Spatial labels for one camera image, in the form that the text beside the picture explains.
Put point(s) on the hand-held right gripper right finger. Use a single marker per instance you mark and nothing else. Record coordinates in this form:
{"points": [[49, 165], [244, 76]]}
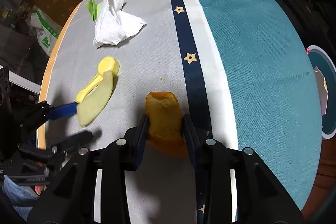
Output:
{"points": [[189, 134]]}

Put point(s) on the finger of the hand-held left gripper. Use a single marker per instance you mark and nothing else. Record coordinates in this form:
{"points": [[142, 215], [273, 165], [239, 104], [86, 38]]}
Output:
{"points": [[63, 111], [76, 138]]}

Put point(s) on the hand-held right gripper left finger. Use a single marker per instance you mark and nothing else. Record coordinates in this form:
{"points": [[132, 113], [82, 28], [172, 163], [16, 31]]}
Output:
{"points": [[141, 134]]}

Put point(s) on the pale green peel strip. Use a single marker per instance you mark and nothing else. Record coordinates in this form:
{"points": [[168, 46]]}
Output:
{"points": [[94, 106]]}

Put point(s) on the teal trash bin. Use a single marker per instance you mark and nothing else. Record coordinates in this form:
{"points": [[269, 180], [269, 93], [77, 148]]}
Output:
{"points": [[331, 113]]}

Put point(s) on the person's left forearm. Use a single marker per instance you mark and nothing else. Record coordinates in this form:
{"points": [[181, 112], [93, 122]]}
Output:
{"points": [[18, 197]]}

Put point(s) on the yellow plastic scoop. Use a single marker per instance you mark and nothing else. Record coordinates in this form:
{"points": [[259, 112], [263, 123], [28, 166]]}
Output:
{"points": [[107, 65]]}

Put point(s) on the white green plastic bag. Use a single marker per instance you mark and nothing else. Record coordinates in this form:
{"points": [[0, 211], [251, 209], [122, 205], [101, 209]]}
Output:
{"points": [[46, 29]]}

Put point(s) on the white paper towel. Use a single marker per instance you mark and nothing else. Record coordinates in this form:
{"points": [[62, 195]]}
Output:
{"points": [[110, 27]]}

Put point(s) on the grey teal tablecloth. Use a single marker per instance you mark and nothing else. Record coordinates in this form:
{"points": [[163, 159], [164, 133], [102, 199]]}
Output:
{"points": [[249, 56]]}

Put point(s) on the green folded paper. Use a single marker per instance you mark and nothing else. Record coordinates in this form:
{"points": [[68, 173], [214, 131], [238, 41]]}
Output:
{"points": [[91, 7]]}

